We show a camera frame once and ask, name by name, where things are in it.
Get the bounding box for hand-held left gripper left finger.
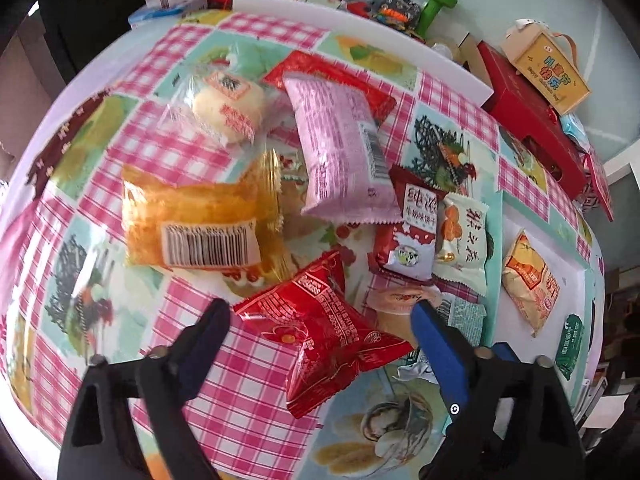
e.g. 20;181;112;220
57;298;232;480

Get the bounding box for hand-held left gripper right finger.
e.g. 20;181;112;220
411;300;586;480

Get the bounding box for clear wafer packet green edges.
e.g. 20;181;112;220
440;295;488;348

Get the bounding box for pale packet with orange print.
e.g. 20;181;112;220
432;191;491;297

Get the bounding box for dark red biscuit packet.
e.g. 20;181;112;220
367;165;448;283

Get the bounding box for red puffy snack packet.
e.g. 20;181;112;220
232;250;416;420

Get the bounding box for yellow bread packet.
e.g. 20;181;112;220
121;150;293;281

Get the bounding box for pink snack packet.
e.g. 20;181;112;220
282;72;403;226

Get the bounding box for silver crumpled wrapper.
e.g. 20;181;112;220
397;355;441;386

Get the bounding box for peach and teal packet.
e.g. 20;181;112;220
365;284;441;348

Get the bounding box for pink checked tablecloth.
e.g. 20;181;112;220
0;7;606;480

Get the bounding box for orange beige snack packet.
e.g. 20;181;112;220
501;228;563;337

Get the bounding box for green snack packet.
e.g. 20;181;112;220
555;314;586;381

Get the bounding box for clear white bun packet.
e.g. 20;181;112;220
160;57;281;151

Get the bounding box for red gift box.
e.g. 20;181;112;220
477;40;588;198

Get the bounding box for white foam board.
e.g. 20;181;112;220
232;0;496;106

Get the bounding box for beige carry box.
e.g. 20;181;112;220
500;20;591;116

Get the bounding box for yellowish clear bottle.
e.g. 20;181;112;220
430;35;461;61

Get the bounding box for red gold patterned flat packet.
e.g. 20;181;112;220
262;50;398;128

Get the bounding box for light blue box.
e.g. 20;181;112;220
127;2;201;28

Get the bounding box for dark toy packet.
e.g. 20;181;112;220
375;0;423;31

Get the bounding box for dark cabinet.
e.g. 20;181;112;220
0;0;156;86

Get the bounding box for green plastic handle tool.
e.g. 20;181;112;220
415;0;458;38

